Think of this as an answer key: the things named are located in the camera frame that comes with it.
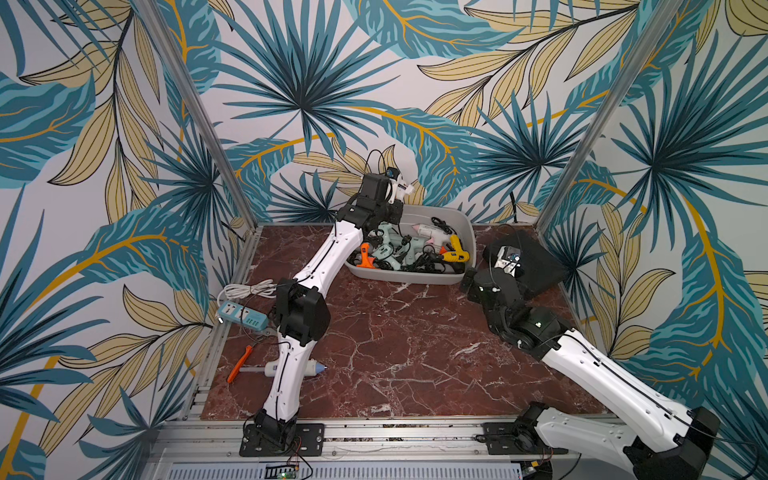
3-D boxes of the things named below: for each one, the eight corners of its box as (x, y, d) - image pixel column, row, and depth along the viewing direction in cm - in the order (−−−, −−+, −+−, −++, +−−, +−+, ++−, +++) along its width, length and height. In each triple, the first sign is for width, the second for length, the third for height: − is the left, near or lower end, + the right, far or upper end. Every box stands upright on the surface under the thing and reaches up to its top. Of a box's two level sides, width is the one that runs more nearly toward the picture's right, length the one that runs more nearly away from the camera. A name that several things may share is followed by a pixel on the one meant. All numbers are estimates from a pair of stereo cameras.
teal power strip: (219, 316, 95) (215, 312, 93) (229, 303, 98) (226, 299, 96) (262, 333, 92) (260, 329, 90) (272, 319, 95) (269, 315, 93)
